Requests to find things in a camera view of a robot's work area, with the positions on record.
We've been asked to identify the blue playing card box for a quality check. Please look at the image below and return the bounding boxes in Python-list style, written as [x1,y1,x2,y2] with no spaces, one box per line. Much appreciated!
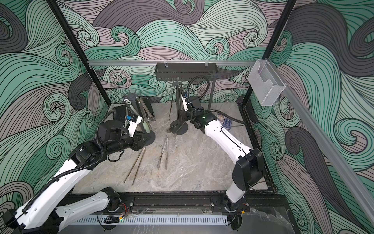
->
[222,117,232,131]

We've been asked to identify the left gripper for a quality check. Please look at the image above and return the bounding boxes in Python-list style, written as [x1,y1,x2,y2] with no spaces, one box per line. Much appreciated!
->
[105,129,151,157]

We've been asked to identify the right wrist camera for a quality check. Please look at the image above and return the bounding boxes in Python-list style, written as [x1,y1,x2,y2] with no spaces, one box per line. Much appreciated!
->
[180,95,201,111]

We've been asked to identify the white slotted cable duct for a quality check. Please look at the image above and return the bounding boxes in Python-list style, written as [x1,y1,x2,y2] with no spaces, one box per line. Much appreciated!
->
[73,214,228,226]

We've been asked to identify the grey utensil stand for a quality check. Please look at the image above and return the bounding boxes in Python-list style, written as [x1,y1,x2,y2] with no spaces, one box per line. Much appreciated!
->
[207,73,218,109]
[123,90,156,146]
[167,81,188,136]

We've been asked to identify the clear acrylic wall box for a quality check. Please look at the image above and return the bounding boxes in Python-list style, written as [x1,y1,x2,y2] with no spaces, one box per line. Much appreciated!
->
[248,59,285,107]

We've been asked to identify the middle grey utensil stand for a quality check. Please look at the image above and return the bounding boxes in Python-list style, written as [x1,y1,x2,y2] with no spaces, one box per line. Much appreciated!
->
[167,81,188,136]

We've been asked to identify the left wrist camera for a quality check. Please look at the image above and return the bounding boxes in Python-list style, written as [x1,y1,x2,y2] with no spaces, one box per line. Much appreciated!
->
[97,120,136,142]

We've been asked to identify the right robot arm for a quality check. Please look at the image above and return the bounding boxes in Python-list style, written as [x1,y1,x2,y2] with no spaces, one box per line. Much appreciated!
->
[178,107,265,212]

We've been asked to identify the right grey utensil stand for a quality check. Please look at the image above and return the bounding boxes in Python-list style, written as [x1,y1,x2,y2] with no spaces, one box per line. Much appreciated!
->
[207,73,218,109]

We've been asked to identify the dark slim steel tongs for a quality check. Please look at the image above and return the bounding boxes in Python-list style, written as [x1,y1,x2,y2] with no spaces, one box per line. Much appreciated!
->
[176,83,188,121]

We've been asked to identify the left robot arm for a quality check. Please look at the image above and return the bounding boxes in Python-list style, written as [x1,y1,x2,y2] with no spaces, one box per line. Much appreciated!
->
[2,136,147,234]

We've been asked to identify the long steel tweezers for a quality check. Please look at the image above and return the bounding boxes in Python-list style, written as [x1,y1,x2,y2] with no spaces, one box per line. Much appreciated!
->
[168,86,175,120]
[123,147,146,184]

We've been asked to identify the slim silver tweezer tongs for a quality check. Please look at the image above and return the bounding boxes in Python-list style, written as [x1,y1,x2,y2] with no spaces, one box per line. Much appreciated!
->
[157,135,168,169]

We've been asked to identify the aluminium wall rail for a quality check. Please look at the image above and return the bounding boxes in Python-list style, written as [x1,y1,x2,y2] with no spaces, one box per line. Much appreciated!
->
[88,59,256,67]
[270,62,374,224]

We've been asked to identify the left grey utensil stand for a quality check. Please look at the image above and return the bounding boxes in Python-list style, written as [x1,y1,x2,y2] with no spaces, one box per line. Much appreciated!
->
[123,90,156,146]

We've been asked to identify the aluminium wall rail right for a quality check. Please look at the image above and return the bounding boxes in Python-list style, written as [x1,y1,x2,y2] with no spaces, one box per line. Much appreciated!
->
[270,62,374,224]

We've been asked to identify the black aluminium case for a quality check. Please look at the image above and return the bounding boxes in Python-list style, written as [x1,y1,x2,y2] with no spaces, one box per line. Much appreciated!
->
[113,105,128,123]

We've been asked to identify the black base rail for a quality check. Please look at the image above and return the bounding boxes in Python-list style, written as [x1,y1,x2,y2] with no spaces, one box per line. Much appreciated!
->
[118,191,288,214]

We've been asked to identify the aluminium wall rail back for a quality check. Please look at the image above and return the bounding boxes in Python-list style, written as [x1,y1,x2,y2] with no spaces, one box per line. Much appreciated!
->
[88,59,256,67]

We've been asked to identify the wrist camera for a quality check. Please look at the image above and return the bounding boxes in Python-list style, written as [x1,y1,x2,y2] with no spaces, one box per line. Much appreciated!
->
[97,120,136,142]
[180,95,201,111]

